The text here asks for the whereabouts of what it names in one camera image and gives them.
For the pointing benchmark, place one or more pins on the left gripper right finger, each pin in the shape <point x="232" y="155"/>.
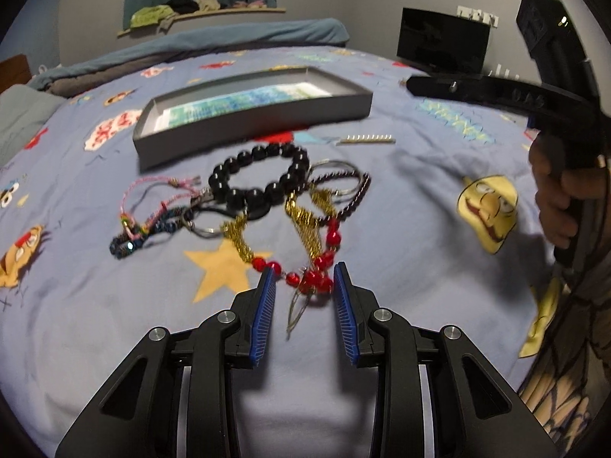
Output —
<point x="475" y="412"/>

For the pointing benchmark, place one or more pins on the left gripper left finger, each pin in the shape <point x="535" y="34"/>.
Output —
<point x="135" y="413"/>

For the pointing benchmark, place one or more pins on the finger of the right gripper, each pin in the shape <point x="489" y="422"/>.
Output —
<point x="494" y="92"/>

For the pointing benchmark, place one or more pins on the thin silver bangle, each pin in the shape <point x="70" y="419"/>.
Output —
<point x="327" y="170"/>

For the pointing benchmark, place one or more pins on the person's right hand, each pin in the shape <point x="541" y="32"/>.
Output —
<point x="554" y="195"/>

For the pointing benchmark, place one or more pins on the black television screen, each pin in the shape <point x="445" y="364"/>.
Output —
<point x="441" y="43"/>

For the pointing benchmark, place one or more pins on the printed paper sheet in box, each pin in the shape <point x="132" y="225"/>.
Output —
<point x="226" y="104"/>

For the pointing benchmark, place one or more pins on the teal folded blanket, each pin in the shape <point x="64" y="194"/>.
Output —
<point x="211" y="39"/>

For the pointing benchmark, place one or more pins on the grey shallow cardboard box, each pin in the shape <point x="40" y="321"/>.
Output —
<point x="348" y="102"/>

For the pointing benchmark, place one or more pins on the beige cloth on sill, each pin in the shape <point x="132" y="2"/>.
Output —
<point x="206" y="6"/>

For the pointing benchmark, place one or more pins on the black clothing on sill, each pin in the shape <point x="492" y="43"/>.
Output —
<point x="183" y="7"/>

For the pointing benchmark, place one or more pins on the grey-blue pillow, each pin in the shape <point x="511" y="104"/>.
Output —
<point x="24" y="112"/>

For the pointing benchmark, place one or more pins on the grey blanket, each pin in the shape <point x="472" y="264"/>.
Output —
<point x="68" y="87"/>

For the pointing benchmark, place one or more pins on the wooden window sill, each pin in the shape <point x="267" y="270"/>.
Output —
<point x="166" y="23"/>

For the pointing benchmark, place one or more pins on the green cloth on sill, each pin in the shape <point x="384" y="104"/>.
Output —
<point x="150" y="16"/>

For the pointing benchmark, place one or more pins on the wooden headboard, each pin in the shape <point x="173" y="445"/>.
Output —
<point x="14" y="71"/>

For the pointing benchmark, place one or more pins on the white wall socket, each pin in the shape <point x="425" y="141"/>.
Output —
<point x="477" y="16"/>

